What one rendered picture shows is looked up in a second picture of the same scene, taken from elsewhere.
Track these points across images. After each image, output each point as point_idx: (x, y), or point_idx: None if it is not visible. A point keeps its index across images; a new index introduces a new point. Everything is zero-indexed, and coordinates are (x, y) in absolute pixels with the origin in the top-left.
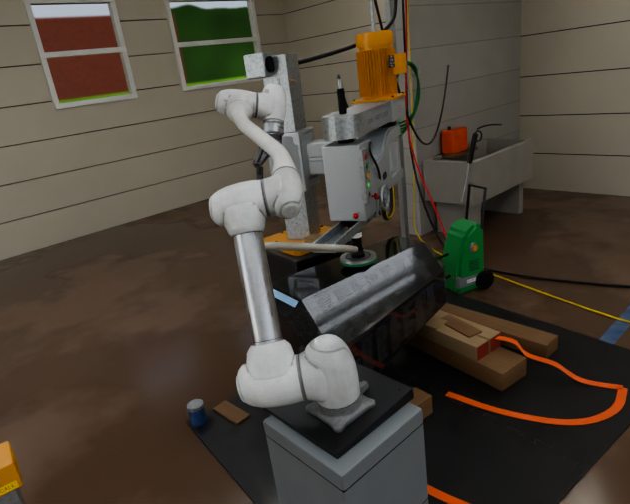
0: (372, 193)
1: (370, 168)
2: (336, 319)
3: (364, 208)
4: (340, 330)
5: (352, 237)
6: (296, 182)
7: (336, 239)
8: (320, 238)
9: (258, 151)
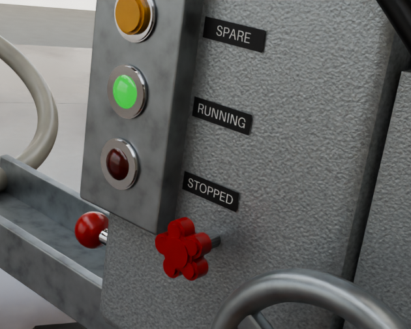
0: (256, 249)
1: (303, 25)
2: None
3: (108, 234)
4: None
5: (51, 303)
6: None
7: (72, 256)
8: (40, 178)
9: None
